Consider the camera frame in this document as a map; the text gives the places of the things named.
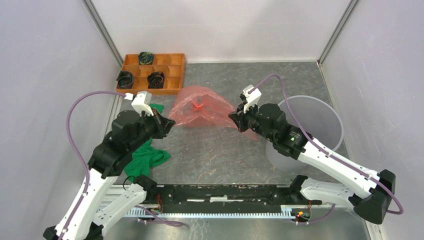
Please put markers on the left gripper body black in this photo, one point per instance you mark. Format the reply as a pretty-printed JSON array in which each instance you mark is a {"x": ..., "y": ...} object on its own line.
[{"x": 150, "y": 128}]

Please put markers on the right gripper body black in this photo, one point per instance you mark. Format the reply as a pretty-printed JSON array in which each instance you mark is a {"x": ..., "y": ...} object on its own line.
[{"x": 249, "y": 119}]

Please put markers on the red plastic trash bag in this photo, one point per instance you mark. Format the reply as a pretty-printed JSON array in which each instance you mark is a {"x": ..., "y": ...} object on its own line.
[{"x": 200, "y": 107}]

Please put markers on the grey plastic trash bin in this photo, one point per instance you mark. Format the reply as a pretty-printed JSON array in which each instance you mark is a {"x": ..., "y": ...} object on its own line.
[{"x": 318, "y": 119}]

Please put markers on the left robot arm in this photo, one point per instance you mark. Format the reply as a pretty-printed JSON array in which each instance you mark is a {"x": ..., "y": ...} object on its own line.
[{"x": 84, "y": 220}]

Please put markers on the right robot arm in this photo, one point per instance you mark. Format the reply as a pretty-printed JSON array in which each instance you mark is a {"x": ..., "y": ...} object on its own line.
[{"x": 366, "y": 191}]

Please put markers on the green cloth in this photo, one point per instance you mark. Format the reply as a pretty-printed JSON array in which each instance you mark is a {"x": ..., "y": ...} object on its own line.
[{"x": 145, "y": 158}]

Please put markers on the black rolled item middle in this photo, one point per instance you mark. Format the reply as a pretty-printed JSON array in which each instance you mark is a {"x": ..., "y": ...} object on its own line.
[{"x": 156, "y": 80}]

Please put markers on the black rolled item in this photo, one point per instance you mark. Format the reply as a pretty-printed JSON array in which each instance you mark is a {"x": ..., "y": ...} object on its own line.
[
  {"x": 145, "y": 58},
  {"x": 156, "y": 80},
  {"x": 125, "y": 80}
]

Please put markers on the black rolled item left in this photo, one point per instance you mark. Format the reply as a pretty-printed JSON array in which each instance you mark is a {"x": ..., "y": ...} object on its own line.
[{"x": 125, "y": 80}]

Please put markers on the orange wooden compartment tray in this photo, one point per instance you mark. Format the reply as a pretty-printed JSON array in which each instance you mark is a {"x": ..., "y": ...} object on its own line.
[{"x": 172, "y": 64}]

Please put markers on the black rolled item top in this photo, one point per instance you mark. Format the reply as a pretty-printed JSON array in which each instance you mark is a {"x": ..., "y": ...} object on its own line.
[{"x": 145, "y": 58}]

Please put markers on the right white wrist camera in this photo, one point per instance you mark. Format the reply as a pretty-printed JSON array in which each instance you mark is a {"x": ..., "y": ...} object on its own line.
[{"x": 250, "y": 97}]

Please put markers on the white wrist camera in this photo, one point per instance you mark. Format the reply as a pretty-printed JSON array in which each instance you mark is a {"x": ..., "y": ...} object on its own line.
[
  {"x": 140, "y": 102},
  {"x": 250, "y": 97}
]

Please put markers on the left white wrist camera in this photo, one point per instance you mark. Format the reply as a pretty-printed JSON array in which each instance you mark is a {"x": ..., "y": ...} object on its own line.
[{"x": 140, "y": 102}]

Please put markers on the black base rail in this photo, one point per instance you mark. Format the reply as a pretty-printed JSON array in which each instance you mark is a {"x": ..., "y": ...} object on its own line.
[{"x": 225, "y": 198}]

